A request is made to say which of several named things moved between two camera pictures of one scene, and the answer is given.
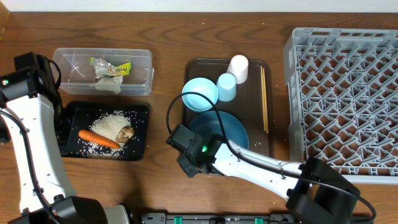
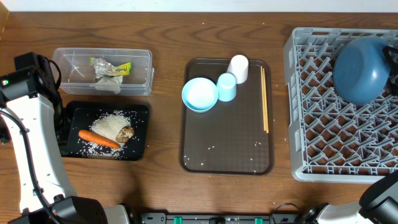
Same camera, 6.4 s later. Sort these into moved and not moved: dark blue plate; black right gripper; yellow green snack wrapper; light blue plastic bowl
Moved: black right gripper; dark blue plate
Not moved: yellow green snack wrapper; light blue plastic bowl
